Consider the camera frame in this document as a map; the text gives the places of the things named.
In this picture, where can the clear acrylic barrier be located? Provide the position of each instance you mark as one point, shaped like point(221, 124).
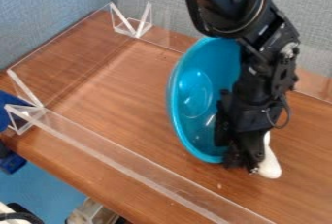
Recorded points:
point(93, 124)

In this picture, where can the blue plastic bowl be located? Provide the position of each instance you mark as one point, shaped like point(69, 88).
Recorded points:
point(207, 70)

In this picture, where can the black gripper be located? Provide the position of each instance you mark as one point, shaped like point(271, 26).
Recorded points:
point(247, 115)

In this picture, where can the brown white toy mushroom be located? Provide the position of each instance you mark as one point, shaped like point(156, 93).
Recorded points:
point(268, 167)

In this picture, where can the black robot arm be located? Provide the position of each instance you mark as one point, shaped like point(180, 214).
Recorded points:
point(268, 40)

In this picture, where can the black white object corner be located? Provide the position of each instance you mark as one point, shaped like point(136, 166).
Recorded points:
point(17, 215)

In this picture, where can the grey metal table leg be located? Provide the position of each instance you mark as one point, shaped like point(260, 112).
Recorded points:
point(92, 213)

